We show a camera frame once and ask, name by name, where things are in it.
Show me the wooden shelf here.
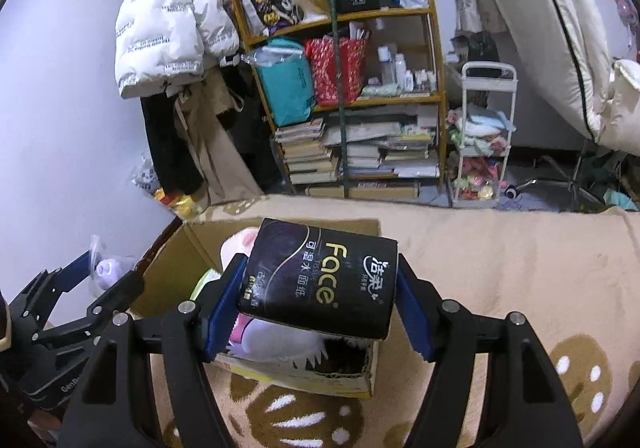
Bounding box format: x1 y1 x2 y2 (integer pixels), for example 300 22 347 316
230 0 449 202

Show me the clear zip bag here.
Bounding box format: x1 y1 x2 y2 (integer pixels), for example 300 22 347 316
87 235 137 290

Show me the black hanging garment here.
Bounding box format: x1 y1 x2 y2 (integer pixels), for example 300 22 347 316
215 61 281 190

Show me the teal bag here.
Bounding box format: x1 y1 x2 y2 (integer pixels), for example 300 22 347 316
255 39 317 127

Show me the small purple plush toy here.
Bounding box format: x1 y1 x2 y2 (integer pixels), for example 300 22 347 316
95 257 135 289

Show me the red patterned gift bag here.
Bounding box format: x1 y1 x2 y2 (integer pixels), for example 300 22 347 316
304 36 371 107

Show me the pale pink cube plush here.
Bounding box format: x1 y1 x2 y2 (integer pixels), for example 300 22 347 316
219 225 261 275

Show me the beige trench coat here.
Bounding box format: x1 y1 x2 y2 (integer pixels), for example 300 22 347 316
172 73 267 209

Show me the stack of papers and magazines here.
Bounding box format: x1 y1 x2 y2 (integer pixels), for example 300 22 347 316
320 106 442 179

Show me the green tissue packet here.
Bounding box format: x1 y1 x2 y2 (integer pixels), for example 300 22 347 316
189 268 227 302

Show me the stack of books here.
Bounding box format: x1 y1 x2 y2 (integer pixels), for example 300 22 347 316
274 118 341 187

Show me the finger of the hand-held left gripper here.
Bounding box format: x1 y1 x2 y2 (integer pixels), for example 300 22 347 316
34 268 146 346
7 251 97 329

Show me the beige printed blanket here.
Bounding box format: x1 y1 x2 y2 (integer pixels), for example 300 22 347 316
125 193 640 448

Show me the chair base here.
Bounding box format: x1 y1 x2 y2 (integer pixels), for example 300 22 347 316
504 153 607 210

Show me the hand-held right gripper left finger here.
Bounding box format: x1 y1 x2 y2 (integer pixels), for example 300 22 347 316
60 253 251 448

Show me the printed cardboard box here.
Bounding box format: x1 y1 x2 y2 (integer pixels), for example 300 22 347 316
127 218 384 399

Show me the group of cosmetic bottles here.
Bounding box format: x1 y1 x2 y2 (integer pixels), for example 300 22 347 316
377 46 439 92

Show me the black bag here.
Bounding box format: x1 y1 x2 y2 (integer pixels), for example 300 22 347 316
451 31 501 78

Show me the crumpled clear plastic bag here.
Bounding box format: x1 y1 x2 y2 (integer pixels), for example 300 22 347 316
241 44 307 67

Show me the white trolley cart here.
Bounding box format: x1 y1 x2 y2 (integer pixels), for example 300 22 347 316
446 61 519 207

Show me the black tissue packet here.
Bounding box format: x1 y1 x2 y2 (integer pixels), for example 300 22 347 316
237 218 400 342

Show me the black hanging coat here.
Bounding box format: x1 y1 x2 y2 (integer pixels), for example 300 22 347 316
140 93 206 199

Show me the white hair plush doll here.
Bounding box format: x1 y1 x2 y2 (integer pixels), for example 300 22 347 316
227 315 329 372

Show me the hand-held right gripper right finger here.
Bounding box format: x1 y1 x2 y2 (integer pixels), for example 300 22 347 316
394 252 586 448

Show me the white puffer jacket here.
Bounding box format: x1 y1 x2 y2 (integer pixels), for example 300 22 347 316
115 0 241 100

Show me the white mattress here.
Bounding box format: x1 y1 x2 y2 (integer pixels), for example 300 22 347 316
462 0 640 155

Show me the black and white fluffy plush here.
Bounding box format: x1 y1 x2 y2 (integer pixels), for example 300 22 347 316
320 335 373 374

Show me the green pole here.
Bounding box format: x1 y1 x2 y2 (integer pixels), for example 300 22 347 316
325 0 352 200

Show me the pile of small toys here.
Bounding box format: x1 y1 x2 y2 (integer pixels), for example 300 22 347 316
448 109 516 202

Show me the plastic bag of plush toys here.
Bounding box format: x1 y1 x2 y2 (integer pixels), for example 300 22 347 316
131 155 209 222

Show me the pink wall decoration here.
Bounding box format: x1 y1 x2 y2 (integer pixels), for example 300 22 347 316
613 0 640 40

